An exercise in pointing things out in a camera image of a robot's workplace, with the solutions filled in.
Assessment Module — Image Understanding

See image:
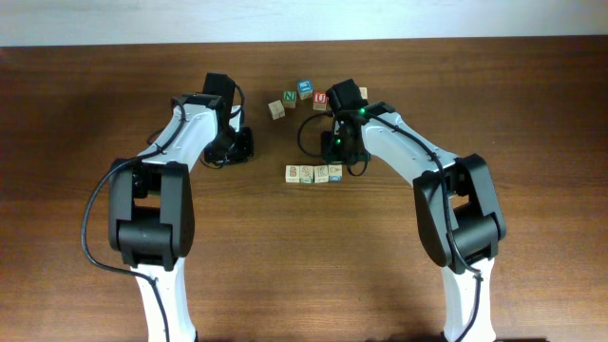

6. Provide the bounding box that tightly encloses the blue letter D block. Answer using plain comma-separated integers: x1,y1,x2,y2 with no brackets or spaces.
328,164,343,182

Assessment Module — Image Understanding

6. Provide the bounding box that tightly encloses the ice cream cone block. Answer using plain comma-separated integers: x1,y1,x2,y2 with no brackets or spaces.
313,165,329,183

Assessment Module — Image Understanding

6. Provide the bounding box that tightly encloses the red letter I block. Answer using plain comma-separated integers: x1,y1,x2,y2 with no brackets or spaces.
299,165,314,183

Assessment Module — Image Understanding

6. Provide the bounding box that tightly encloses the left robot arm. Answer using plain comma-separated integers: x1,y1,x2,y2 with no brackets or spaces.
108,73,254,341

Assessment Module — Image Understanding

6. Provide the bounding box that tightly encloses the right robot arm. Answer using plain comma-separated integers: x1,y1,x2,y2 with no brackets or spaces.
322,79,506,341

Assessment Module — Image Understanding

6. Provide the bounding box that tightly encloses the red letter U block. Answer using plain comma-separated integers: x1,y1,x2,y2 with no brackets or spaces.
313,91,328,111

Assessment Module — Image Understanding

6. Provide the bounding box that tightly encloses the plain top red-sided block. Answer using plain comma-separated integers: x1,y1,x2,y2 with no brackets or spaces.
359,87,369,100

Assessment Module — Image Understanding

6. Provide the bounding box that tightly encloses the block with number one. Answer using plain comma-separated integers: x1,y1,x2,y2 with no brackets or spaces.
268,100,285,120

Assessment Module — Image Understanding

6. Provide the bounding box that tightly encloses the blue topped block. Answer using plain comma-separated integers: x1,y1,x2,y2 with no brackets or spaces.
296,80,314,100

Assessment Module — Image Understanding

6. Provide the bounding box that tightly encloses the green letter N block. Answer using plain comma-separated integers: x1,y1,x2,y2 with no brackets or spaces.
282,90,297,108

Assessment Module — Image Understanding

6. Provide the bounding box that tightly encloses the left black cable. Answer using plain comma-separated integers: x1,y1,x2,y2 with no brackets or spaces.
80,94,191,342

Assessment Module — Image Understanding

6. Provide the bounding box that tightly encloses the black cable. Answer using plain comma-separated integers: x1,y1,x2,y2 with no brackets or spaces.
80,94,191,342
296,111,484,342

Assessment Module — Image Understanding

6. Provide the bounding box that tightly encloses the right black cable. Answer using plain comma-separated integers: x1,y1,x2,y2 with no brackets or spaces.
296,111,484,342

